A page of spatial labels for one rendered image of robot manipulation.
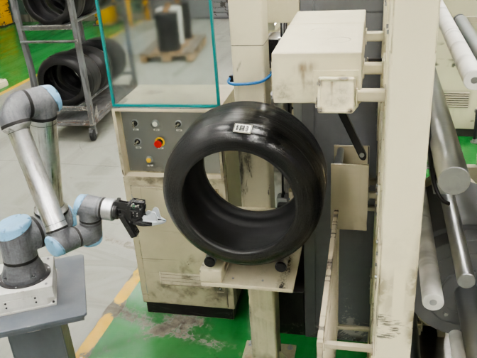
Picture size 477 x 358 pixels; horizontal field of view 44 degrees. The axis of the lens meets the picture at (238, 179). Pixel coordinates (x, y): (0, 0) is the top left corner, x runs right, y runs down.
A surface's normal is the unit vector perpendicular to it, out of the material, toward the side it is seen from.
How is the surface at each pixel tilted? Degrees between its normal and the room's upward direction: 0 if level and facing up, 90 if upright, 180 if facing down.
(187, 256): 88
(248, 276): 0
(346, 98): 72
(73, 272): 0
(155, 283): 90
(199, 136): 48
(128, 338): 0
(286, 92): 90
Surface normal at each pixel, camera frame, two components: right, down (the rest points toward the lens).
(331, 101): -0.22, 0.14
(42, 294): 0.26, 0.41
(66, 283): -0.07, -0.90
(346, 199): -0.21, 0.44
